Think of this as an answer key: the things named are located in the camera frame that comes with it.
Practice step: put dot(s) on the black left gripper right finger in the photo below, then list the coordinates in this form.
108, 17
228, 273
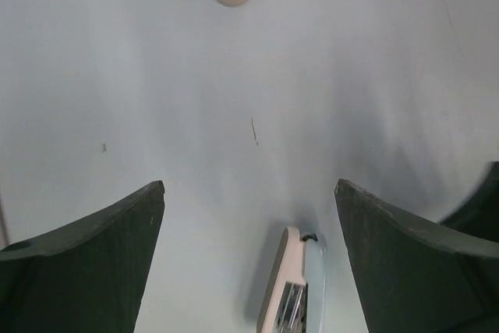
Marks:
412, 274

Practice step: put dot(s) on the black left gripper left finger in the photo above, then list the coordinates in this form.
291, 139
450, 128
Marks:
86, 276

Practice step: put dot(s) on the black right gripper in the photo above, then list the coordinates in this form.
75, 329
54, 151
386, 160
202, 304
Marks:
478, 216

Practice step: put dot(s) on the light blue white stapler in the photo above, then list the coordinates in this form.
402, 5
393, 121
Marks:
294, 300

